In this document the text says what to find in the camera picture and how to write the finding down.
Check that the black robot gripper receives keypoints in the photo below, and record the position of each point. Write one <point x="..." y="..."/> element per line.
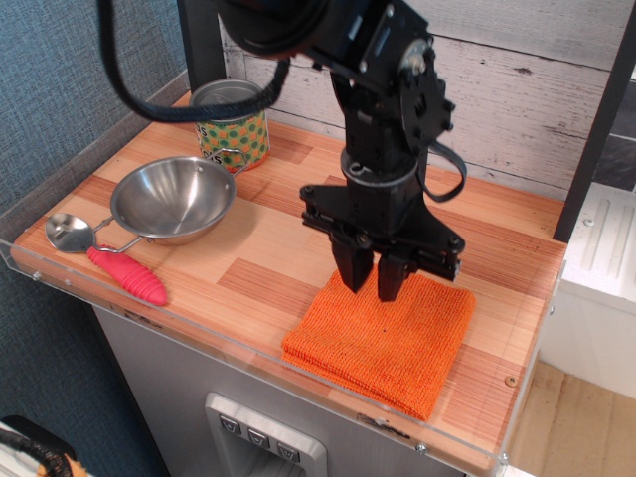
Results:
<point x="372" y="215"/>

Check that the orange cloth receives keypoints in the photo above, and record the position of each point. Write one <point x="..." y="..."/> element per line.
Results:
<point x="397" y="353"/>

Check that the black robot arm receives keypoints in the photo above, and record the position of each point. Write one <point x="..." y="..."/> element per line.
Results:
<point x="381" y="60"/>

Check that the clear acrylic table guard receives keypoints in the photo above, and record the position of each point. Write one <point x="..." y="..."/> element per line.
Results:
<point x="237" y="291"/>

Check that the green orange patterned tin can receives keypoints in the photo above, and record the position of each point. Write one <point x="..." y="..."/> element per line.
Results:
<point x="240" y="141"/>

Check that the silver dispenser button panel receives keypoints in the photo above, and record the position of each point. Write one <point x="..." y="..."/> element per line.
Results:
<point x="250" y="443"/>

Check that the white toy sink unit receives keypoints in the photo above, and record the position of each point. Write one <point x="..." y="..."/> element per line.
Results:
<point x="590" y="329"/>

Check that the grey toy fridge cabinet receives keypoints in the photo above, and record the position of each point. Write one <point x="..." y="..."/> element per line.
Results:
<point x="199" y="397"/>

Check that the black white device bottom left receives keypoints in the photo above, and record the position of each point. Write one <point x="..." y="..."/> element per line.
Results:
<point x="27" y="449"/>

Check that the steel kadai with handles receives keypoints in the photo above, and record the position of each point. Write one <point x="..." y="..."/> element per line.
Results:
<point x="172" y="201"/>

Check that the dark vertical post left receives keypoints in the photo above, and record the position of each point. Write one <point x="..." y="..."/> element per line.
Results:
<point x="203" y="47"/>

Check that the dark vertical post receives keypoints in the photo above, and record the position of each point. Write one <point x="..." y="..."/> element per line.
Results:
<point x="203" y="47"/>
<point x="606" y="112"/>

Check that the spoon with red handle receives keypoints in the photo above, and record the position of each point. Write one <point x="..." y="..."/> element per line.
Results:
<point x="71" y="234"/>

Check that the dark vertical post right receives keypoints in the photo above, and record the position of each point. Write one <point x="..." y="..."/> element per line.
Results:
<point x="606" y="112"/>

